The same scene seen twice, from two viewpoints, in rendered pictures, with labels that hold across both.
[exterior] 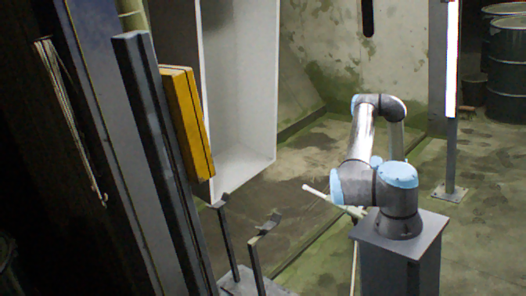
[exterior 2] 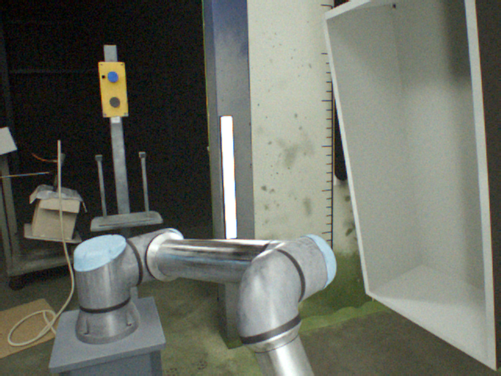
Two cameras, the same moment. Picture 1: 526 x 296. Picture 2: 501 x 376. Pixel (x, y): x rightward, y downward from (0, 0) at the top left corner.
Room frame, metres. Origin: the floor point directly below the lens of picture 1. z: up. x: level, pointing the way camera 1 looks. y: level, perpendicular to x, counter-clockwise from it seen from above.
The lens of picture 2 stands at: (2.18, -1.28, 1.25)
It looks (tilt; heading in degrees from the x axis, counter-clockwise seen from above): 10 degrees down; 113
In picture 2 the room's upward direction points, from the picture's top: 2 degrees counter-clockwise
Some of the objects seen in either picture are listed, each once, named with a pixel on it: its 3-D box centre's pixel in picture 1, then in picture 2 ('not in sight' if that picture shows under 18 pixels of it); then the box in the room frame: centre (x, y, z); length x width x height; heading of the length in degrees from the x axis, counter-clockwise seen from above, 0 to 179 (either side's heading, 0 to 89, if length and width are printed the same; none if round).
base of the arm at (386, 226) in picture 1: (398, 215); (106, 312); (1.37, -0.49, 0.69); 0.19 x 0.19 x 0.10
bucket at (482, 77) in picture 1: (475, 90); not in sight; (3.88, -2.23, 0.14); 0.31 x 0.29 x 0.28; 133
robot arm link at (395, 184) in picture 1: (395, 187); (105, 269); (1.38, -0.49, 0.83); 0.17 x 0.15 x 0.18; 68
